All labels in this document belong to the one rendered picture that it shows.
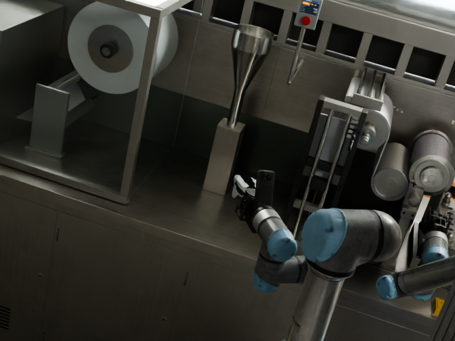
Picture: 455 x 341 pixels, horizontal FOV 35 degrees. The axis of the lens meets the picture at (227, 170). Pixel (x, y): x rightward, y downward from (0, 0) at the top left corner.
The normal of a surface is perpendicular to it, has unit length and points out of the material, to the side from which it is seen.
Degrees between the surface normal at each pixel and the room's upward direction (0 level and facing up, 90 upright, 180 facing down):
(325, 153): 90
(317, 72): 90
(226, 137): 90
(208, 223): 0
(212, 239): 0
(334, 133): 90
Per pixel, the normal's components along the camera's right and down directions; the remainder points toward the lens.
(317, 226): -0.89, -0.16
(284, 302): -0.25, 0.38
